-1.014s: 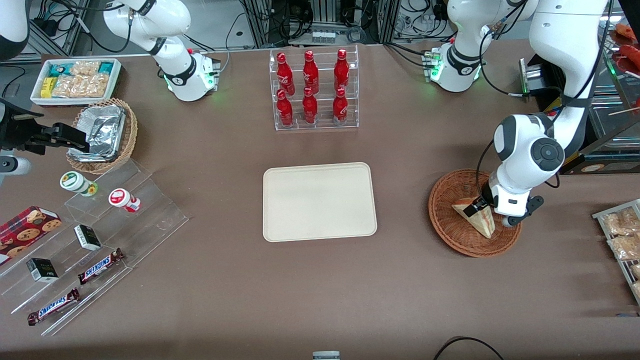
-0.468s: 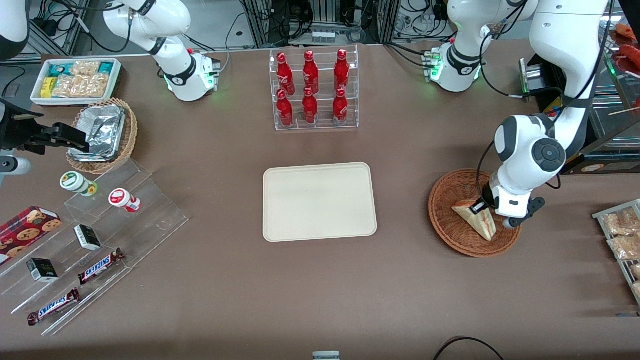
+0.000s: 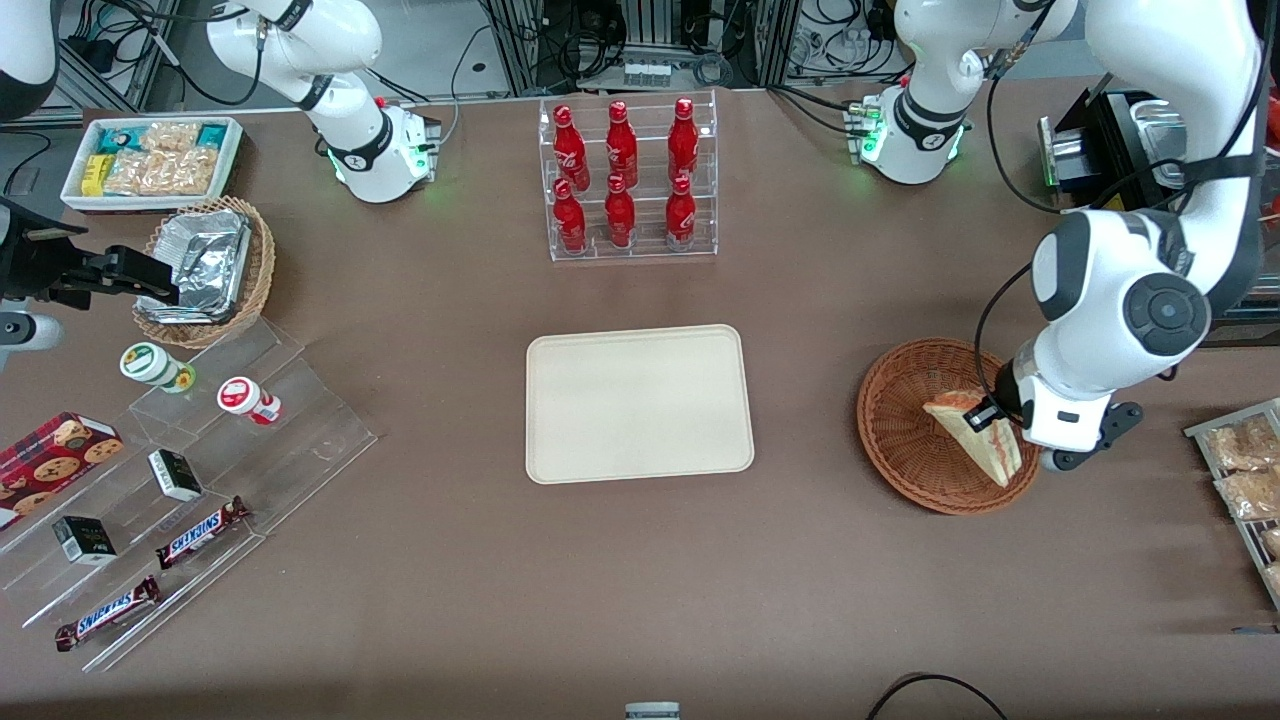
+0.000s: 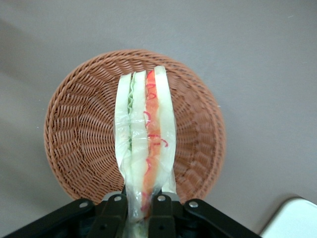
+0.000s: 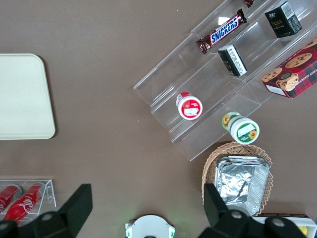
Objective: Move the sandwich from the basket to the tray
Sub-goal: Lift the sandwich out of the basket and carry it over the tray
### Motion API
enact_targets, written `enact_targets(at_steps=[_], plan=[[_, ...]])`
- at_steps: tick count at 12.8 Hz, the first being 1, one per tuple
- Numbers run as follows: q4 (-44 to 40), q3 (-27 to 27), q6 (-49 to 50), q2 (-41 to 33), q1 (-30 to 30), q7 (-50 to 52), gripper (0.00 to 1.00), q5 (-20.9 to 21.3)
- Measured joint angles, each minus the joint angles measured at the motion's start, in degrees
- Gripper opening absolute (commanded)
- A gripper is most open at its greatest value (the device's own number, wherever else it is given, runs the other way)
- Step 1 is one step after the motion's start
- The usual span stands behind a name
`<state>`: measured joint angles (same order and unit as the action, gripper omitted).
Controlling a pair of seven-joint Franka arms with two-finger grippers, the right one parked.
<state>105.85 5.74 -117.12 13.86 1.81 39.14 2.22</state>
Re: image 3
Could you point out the teal snack packet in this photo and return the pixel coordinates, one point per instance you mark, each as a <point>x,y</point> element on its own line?
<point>212,135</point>
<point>117,138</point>

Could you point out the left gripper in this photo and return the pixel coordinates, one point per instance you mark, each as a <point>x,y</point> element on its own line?
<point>1003,386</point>

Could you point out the brown wicker basket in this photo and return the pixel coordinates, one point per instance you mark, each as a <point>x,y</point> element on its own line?
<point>910,450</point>

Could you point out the aluminium frame rack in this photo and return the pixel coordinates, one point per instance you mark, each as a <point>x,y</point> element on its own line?
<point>520,40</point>

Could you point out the red tartan cookie box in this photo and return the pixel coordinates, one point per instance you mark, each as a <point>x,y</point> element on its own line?
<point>50,465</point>

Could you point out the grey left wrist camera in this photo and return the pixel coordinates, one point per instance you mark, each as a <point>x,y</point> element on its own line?
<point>1070,460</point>

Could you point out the small grey box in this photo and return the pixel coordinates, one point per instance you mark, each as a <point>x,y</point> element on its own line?
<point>652,712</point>

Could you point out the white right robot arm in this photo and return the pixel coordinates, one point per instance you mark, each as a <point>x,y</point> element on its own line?
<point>360,150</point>

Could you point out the light wicker basket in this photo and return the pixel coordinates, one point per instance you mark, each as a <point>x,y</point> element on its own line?
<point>262,260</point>

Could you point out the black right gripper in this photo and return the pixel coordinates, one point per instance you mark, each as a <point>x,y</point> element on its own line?
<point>35,262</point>

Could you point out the Snickers chocolate bar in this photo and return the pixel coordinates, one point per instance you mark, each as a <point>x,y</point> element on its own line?
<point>108,613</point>
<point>200,533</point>

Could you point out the triangular sandwich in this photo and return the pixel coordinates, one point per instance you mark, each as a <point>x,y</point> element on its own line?
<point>985,450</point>

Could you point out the red lidded yogurt cup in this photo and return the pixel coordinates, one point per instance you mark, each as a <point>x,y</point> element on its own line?
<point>245,400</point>

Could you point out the small black carton box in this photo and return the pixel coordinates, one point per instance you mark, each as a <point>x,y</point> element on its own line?
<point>85,540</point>
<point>175,475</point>

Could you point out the beige plastic tray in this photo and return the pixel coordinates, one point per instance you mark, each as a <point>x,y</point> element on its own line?
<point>640,400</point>

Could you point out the yellow snack packet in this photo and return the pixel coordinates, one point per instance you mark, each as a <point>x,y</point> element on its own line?
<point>95,175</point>

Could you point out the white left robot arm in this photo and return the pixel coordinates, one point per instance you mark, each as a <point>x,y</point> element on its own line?
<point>1110,290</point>

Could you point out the clear rice cracker bag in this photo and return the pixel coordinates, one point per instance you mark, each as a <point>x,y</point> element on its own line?
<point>160,172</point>
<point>170,135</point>

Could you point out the red cola bottle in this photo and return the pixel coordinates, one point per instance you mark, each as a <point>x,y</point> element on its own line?
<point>622,150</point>
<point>683,145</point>
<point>680,215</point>
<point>570,150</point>
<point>570,222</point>
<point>620,215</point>

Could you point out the clear acrylic bottle rack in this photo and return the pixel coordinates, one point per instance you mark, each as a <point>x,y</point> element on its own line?
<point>545,120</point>

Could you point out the clear fried snack bag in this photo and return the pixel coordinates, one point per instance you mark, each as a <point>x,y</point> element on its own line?
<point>1245,445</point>
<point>1250,495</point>
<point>1272,542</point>

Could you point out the white power strip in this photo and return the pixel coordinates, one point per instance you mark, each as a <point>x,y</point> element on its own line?
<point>647,74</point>

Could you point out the steel warmer pan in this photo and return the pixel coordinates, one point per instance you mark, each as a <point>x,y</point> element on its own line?
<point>1160,125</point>

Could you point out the red sausage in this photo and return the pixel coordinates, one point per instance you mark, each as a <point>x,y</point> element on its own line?
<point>1273,125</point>

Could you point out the black food warmer machine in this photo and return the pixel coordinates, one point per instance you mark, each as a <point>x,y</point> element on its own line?
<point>1110,130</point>

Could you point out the aluminium foil tray stack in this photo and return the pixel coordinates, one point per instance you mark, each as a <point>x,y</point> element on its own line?
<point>205,262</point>

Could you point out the white plastic snack bin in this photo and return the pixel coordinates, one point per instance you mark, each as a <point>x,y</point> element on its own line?
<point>70,195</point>

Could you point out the clear acrylic stepped shelf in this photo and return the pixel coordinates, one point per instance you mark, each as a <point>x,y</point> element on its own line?
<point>300,450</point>

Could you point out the green sunflower yogurt cup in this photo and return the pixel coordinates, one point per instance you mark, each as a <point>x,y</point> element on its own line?
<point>150,365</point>

